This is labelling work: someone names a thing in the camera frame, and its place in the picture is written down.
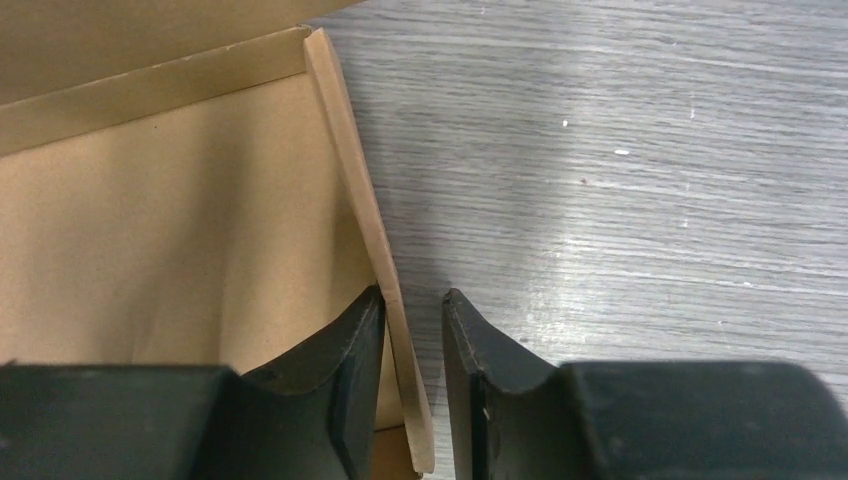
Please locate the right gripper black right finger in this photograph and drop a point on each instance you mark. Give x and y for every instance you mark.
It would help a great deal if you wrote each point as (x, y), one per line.
(515, 416)

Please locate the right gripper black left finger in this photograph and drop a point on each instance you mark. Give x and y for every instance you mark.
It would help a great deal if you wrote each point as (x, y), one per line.
(308, 414)

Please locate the brown cardboard box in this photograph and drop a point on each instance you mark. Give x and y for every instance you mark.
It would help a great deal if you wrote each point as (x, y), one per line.
(183, 183)

